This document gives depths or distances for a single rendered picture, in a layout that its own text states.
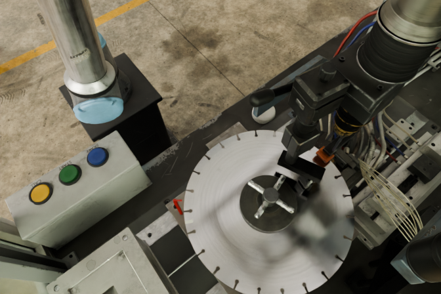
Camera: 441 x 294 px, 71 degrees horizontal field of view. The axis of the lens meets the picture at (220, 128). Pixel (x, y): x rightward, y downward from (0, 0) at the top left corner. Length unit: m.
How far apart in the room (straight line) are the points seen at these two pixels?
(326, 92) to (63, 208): 0.59
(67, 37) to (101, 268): 0.45
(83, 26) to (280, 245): 0.55
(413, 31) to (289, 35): 1.92
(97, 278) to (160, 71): 1.57
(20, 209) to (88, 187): 0.15
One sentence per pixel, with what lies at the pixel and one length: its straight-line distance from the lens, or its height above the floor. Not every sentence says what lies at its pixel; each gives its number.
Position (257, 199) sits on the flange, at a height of 0.97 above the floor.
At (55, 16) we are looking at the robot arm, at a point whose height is 1.18.
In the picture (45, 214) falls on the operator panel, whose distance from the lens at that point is 0.78.
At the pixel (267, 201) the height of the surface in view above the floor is 1.00.
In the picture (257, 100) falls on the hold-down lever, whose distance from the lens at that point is 0.41.
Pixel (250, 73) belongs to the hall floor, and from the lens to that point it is 2.02.
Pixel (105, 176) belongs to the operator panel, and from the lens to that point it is 0.75.
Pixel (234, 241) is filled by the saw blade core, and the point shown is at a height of 0.95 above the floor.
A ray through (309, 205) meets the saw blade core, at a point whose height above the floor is 0.95.
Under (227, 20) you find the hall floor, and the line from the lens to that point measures 2.36.
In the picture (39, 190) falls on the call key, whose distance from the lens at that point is 0.80.
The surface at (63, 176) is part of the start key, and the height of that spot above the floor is 0.91.
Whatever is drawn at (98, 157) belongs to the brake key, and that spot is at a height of 0.91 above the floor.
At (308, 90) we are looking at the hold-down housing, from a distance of 0.39.
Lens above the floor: 1.55
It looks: 60 degrees down
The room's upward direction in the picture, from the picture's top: 3 degrees counter-clockwise
